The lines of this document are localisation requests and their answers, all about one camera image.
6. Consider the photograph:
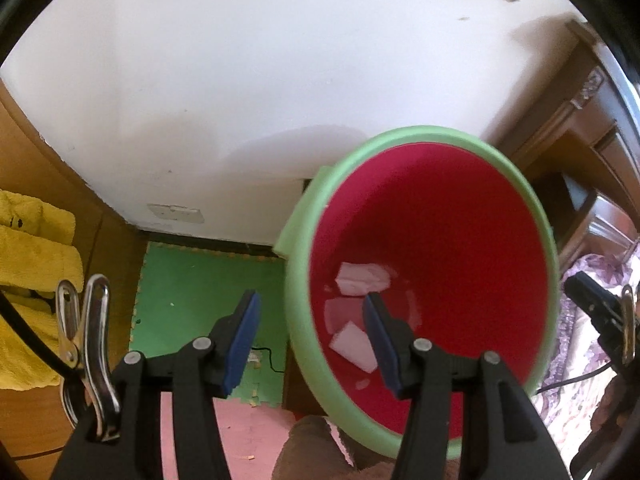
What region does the thick black cable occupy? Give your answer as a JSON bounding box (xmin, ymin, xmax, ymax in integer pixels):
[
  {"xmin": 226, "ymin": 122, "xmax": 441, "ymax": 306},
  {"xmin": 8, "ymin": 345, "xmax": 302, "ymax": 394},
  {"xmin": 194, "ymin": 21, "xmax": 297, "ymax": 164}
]
[
  {"xmin": 535, "ymin": 362, "xmax": 618, "ymax": 396},
  {"xmin": 0, "ymin": 290, "xmax": 76, "ymax": 391}
]

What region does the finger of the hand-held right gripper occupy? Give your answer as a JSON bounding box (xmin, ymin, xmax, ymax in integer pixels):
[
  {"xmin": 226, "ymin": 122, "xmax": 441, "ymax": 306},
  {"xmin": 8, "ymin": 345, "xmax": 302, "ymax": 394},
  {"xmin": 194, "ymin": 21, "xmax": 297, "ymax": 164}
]
[{"xmin": 564, "ymin": 272, "xmax": 623, "ymax": 343}]

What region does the thin black cable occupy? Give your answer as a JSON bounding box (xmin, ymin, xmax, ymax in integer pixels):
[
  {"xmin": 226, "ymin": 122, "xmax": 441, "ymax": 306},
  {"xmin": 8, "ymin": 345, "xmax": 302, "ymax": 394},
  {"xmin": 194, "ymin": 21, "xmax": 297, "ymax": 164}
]
[{"xmin": 250, "ymin": 347, "xmax": 286, "ymax": 373}]

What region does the white paper scrap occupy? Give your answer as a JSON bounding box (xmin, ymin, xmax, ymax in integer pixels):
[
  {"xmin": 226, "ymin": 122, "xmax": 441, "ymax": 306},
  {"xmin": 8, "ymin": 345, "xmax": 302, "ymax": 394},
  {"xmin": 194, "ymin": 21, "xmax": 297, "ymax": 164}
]
[
  {"xmin": 335, "ymin": 261, "xmax": 392, "ymax": 297},
  {"xmin": 329, "ymin": 322, "xmax": 378, "ymax": 375}
]

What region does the green foam mat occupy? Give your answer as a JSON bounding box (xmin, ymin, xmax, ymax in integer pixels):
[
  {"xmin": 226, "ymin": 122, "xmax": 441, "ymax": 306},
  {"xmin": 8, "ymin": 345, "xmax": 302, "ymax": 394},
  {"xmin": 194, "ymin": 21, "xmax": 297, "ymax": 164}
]
[{"xmin": 127, "ymin": 241, "xmax": 293, "ymax": 406}]

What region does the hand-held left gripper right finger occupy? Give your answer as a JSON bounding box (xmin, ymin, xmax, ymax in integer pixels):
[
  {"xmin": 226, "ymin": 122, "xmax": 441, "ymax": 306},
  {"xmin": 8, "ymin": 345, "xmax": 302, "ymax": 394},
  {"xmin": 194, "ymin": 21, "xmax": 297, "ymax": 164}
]
[{"xmin": 364, "ymin": 293, "xmax": 571, "ymax": 480}]

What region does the wooden cabinet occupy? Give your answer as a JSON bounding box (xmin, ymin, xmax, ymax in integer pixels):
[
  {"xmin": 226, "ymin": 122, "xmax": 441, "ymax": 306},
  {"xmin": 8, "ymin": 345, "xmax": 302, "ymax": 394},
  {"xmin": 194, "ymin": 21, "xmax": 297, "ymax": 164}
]
[{"xmin": 0, "ymin": 80, "xmax": 146, "ymax": 466}]

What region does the metal spring clip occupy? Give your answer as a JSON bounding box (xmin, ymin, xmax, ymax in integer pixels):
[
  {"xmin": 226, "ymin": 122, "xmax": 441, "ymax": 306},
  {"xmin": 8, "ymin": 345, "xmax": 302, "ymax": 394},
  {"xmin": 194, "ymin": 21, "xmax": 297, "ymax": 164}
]
[
  {"xmin": 55, "ymin": 274, "xmax": 122, "ymax": 443},
  {"xmin": 619, "ymin": 284, "xmax": 637, "ymax": 365}
]

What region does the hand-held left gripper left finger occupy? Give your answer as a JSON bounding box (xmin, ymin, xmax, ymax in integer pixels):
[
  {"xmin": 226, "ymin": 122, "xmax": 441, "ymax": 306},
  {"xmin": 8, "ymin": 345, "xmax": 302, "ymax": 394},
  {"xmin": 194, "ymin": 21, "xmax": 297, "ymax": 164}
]
[{"xmin": 50, "ymin": 289, "xmax": 262, "ymax": 480}]

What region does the pink foam mat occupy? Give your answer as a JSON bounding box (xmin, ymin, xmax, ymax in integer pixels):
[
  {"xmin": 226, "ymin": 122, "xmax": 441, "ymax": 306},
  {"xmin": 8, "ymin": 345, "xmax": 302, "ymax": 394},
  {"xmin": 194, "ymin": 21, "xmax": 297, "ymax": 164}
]
[{"xmin": 160, "ymin": 390, "xmax": 341, "ymax": 480}]

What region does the yellow towel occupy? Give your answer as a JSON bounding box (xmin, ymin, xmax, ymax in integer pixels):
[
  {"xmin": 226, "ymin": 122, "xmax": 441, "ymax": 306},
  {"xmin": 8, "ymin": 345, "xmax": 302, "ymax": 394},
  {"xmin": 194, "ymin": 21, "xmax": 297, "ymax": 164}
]
[{"xmin": 0, "ymin": 189, "xmax": 85, "ymax": 391}]

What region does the red bin with green rim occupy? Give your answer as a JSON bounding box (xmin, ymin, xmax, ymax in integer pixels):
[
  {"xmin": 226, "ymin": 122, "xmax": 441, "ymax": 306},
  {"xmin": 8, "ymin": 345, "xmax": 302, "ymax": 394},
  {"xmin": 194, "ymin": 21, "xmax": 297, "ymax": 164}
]
[{"xmin": 272, "ymin": 125, "xmax": 560, "ymax": 461}]

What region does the white wall socket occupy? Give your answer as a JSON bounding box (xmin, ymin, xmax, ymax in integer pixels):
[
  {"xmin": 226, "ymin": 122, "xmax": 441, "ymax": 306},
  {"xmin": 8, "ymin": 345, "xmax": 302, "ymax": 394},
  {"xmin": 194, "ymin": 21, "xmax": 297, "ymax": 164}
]
[{"xmin": 146, "ymin": 203, "xmax": 206, "ymax": 224}]

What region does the purple floral bedsheet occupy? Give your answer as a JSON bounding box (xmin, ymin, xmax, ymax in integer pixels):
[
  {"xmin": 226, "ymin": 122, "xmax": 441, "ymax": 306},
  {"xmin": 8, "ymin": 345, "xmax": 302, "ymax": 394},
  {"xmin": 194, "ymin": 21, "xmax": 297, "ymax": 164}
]
[{"xmin": 532, "ymin": 240, "xmax": 640, "ymax": 441}]

